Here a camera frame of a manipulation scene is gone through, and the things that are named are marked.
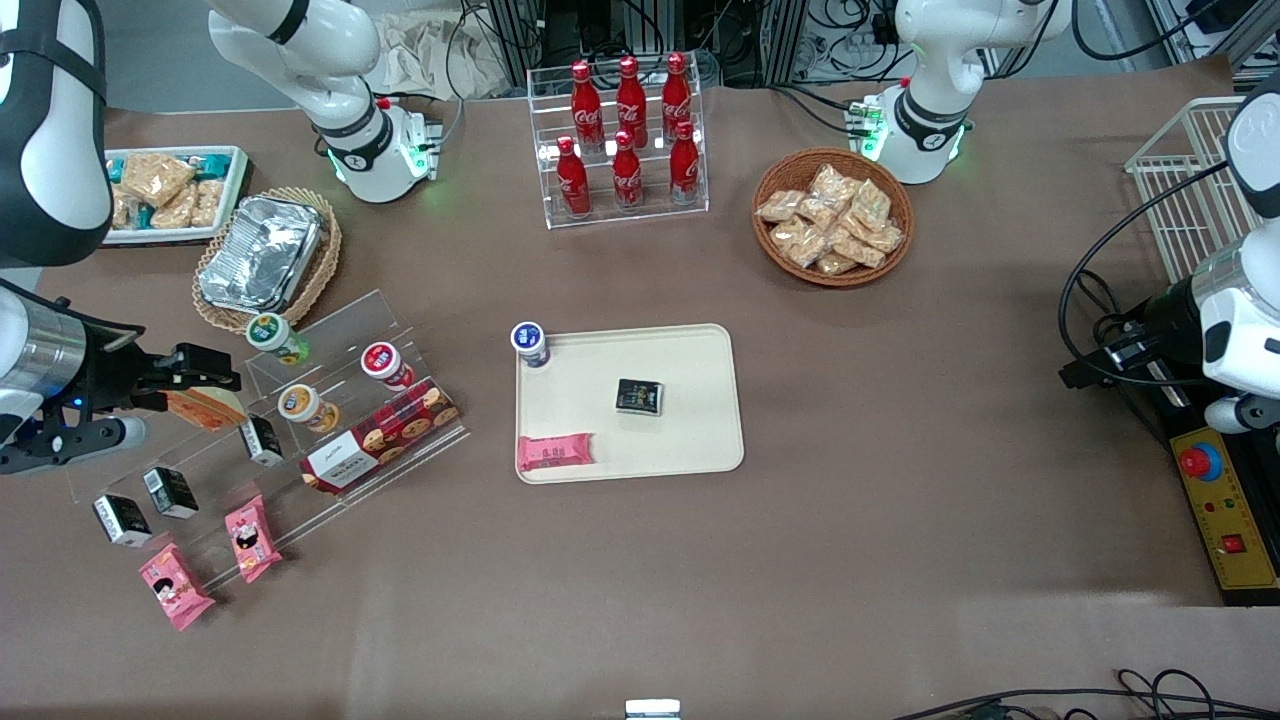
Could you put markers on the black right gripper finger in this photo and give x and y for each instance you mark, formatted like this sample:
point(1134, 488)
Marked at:
point(215, 375)

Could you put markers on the sandwich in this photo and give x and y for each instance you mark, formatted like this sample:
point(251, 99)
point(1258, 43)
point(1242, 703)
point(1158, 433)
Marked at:
point(208, 408)

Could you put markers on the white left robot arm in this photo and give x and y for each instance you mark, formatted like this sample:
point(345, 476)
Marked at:
point(935, 60)

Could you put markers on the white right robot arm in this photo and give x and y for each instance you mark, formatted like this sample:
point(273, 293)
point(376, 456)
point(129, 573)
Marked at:
point(335, 55)

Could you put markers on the white rectangular snack tray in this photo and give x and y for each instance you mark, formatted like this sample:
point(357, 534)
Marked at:
point(235, 190)

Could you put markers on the beige serving tray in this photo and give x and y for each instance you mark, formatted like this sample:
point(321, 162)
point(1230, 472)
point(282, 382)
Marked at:
point(680, 440)

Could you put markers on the green cap yogurt bottle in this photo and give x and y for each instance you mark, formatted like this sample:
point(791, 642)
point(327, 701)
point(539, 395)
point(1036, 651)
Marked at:
point(275, 337)

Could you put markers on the small black carton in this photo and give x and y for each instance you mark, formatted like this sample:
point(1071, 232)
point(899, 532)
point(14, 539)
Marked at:
point(122, 520)
point(262, 441)
point(170, 492)

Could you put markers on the orange cap yogurt bottle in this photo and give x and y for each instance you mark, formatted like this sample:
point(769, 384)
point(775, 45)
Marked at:
point(305, 407)

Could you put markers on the aluminium foil container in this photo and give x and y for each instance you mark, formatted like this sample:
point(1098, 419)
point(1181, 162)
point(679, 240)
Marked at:
point(260, 252)

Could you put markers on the oval wicker basket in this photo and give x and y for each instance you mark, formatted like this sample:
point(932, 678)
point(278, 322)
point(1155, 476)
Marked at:
point(325, 260)

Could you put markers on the pink snack packet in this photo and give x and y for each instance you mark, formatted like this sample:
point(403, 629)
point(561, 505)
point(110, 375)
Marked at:
point(175, 586)
point(252, 538)

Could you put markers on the red cap yogurt bottle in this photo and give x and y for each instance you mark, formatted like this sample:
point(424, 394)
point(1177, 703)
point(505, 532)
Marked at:
point(385, 363)

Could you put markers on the red cookie box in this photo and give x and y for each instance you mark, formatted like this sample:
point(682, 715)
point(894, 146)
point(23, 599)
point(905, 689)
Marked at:
point(385, 435)

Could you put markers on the clear acrylic stepped shelf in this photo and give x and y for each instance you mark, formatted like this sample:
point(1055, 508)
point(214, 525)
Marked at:
point(395, 325)

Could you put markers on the large rice cracker packet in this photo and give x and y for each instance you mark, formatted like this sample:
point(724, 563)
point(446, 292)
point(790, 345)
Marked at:
point(158, 178)

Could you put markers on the teal snack packet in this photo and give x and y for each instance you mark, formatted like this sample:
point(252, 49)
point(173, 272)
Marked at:
point(214, 165)
point(114, 170)

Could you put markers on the yellow emergency stop box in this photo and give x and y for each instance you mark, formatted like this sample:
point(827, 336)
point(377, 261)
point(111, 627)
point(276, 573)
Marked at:
point(1235, 540)

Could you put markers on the clear wrapped cracker packet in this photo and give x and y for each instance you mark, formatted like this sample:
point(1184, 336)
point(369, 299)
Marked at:
point(800, 243)
point(872, 205)
point(835, 185)
point(838, 263)
point(780, 205)
point(858, 248)
point(886, 238)

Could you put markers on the round wicker basket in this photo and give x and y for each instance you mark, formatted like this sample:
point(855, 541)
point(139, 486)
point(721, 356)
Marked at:
point(800, 280)

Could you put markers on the blue cap yogurt bottle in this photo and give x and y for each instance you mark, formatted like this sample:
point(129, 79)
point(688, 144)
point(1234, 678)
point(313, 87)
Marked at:
point(530, 342)

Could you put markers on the pink wrapped bar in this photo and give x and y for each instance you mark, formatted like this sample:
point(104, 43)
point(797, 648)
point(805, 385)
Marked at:
point(555, 452)

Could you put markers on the crumpled beige cloth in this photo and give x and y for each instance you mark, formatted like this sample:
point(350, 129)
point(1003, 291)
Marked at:
point(430, 55)

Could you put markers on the red cola bottle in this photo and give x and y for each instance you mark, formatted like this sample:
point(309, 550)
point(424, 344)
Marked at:
point(676, 95)
point(631, 100)
point(627, 180)
point(685, 170)
point(573, 185)
point(586, 105)

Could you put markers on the small black box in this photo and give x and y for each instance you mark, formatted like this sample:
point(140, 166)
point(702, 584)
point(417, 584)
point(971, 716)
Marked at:
point(640, 397)

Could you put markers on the clear acrylic bottle rack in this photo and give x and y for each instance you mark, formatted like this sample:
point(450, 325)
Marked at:
point(640, 218)

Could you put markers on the small white device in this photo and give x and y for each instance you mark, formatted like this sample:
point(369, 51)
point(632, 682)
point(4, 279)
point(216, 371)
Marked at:
point(653, 709)

